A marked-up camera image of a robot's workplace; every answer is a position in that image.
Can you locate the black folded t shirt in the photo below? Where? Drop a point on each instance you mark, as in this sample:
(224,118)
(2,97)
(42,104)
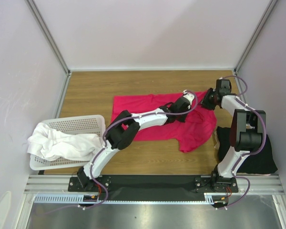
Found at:
(262,163)

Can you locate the white laundry basket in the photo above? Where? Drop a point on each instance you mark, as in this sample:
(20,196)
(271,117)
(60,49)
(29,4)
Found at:
(89,124)

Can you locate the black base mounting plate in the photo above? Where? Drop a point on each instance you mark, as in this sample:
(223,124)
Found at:
(168,188)

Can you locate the white crumpled t shirt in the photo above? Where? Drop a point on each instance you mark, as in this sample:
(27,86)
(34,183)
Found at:
(50,144)

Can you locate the pink t shirt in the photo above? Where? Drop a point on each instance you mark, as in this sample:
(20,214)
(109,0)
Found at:
(197,129)

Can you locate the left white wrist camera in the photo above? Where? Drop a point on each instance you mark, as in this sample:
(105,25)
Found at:
(188,95)

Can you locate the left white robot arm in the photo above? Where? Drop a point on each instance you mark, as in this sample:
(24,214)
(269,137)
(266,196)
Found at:
(123,130)

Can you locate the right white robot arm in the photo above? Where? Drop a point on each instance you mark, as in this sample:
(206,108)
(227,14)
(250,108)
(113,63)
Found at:
(247,133)

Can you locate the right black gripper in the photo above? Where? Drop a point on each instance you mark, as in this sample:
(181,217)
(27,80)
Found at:
(208,100)

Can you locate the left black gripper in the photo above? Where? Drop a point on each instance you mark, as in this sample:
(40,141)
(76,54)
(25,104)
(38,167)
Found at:
(182,119)

